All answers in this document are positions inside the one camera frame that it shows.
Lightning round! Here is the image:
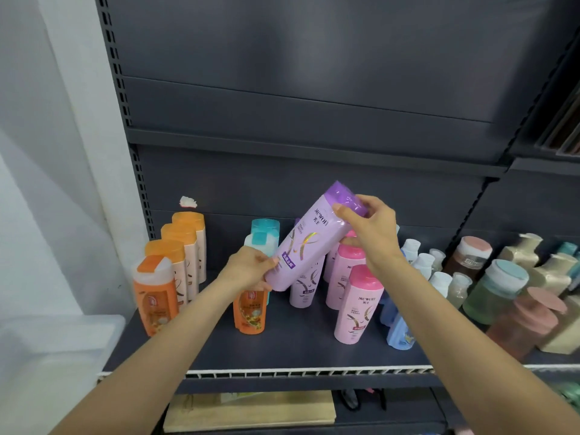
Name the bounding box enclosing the orange flower label bottle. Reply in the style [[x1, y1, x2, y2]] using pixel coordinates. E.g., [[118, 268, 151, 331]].
[[233, 287, 268, 336]]

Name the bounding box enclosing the person's left forearm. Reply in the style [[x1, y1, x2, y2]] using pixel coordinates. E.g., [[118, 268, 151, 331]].
[[49, 271, 237, 435]]

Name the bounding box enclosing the person's right forearm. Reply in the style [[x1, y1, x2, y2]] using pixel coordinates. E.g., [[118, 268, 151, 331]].
[[366, 253, 580, 435]]

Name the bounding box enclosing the black object under shelf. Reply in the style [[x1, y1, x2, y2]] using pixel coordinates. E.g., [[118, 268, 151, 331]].
[[339, 388, 387, 412]]

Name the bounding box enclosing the orange bottle white orange cap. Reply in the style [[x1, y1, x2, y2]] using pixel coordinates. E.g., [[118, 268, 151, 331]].
[[132, 255, 180, 337]]

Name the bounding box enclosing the pink shampoo bottle pink cap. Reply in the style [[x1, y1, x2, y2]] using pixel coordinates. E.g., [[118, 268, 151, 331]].
[[334, 264, 385, 345], [322, 243, 341, 284], [325, 237, 367, 311]]

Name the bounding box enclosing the clear plastic storage bin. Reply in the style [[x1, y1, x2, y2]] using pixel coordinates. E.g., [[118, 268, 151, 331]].
[[0, 314, 127, 435]]

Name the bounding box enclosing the lilac shampoo bottle purple cap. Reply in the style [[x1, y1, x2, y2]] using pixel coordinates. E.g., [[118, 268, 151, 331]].
[[289, 256, 325, 309], [265, 180, 369, 292]]

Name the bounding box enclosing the person's left hand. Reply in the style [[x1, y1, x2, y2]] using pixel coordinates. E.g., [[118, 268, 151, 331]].
[[217, 246, 280, 295]]

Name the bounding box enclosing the cream angular bottle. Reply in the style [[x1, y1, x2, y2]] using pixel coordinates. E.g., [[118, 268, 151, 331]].
[[527, 253, 573, 296], [538, 293, 580, 355], [498, 233, 543, 269]]

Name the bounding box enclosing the blue bottle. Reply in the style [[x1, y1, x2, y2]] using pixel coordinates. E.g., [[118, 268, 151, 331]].
[[386, 311, 416, 351], [379, 290, 399, 327]]

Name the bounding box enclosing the person's right hand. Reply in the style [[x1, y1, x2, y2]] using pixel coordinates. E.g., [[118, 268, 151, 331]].
[[333, 194, 405, 272]]

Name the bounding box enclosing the brown bottle pink cap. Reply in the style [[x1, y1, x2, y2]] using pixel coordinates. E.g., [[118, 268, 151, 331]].
[[443, 236, 494, 282]]

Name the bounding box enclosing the white teal cap bottle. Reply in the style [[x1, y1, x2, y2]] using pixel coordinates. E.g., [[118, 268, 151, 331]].
[[244, 234, 278, 256]]

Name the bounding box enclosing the cream bottle orange cap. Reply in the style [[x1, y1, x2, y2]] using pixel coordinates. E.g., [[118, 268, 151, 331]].
[[144, 239, 188, 313], [172, 211, 207, 284], [160, 223, 200, 300]]

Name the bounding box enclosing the dark grey metal shelving unit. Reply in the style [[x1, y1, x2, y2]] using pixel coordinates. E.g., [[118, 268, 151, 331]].
[[94, 0, 580, 435]]

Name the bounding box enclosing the green packet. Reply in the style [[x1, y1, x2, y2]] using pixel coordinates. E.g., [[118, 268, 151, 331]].
[[554, 381, 580, 415]]

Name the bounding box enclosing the green bottle teal cap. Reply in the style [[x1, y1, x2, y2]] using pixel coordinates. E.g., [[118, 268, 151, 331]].
[[462, 259, 530, 326]]

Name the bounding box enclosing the flat cardboard box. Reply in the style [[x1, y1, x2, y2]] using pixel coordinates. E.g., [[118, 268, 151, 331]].
[[163, 390, 337, 433]]

